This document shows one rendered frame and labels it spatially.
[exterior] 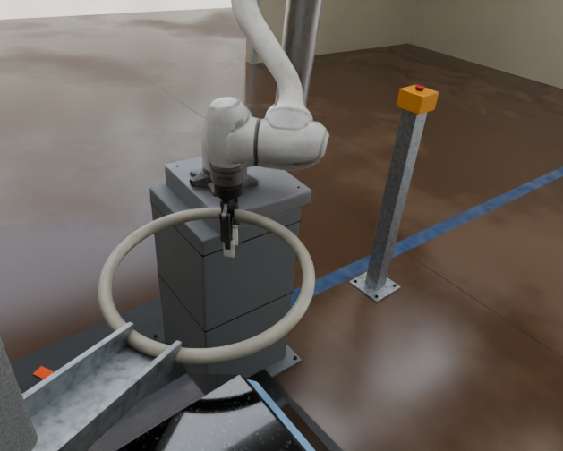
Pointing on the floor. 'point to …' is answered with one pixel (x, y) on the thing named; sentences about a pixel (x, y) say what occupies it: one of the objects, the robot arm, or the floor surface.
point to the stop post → (396, 191)
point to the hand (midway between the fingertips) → (230, 242)
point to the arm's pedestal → (224, 286)
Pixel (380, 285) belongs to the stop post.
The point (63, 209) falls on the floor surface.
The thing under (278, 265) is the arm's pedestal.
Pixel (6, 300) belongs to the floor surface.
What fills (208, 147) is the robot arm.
